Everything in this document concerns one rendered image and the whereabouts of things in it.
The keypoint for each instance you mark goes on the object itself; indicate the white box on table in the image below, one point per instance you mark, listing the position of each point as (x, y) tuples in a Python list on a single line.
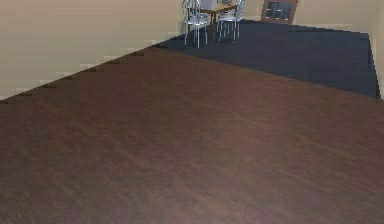
[(209, 3)]

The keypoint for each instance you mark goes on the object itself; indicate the brown cabinet with glass panes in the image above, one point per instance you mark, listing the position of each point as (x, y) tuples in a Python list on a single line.
[(279, 11)]

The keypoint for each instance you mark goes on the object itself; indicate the brown wooden table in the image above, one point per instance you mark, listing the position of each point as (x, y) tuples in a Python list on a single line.
[(218, 10)]

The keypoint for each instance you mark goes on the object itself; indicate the silver metal chair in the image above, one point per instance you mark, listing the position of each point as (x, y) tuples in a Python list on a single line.
[(230, 20), (194, 18)]

